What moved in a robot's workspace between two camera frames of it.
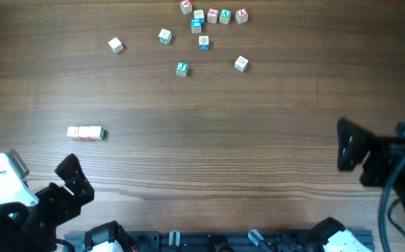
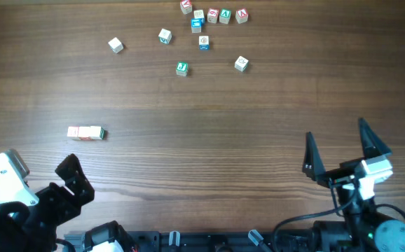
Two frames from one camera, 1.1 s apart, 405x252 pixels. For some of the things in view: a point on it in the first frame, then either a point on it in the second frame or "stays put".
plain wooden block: (85, 133) stays put
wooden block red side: (73, 132) stays put
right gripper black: (369, 152) -> (345, 173)
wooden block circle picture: (181, 68) stays put
